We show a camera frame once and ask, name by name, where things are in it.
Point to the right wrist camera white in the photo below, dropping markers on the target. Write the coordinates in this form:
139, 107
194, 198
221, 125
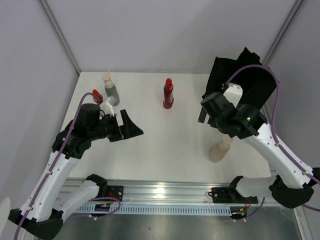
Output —
233, 93

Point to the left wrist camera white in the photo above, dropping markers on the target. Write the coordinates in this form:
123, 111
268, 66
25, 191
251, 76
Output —
107, 106

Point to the grey bottle beige pump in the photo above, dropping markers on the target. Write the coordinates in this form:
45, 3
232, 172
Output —
110, 88

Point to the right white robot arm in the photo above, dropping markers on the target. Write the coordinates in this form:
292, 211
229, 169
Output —
292, 186

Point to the aluminium mounting rail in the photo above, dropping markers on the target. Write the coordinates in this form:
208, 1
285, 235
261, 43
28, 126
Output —
138, 192

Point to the black canvas bag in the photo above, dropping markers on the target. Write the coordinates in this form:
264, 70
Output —
257, 84

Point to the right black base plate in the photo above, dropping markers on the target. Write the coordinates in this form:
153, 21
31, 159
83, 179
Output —
222, 195

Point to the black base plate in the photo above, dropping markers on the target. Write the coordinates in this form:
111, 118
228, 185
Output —
115, 191
222, 195

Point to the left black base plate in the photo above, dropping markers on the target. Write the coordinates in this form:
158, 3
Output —
115, 191

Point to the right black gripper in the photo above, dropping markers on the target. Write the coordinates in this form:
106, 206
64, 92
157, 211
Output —
202, 116

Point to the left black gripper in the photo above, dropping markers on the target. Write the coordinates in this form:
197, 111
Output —
128, 129

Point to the slotted cable duct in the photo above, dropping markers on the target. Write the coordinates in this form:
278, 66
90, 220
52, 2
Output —
135, 209

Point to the small red bottle left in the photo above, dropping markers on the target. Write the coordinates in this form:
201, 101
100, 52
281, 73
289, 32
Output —
97, 97

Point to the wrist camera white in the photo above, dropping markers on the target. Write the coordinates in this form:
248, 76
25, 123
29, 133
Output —
107, 106
233, 93

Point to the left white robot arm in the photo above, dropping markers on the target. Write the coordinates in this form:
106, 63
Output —
42, 215

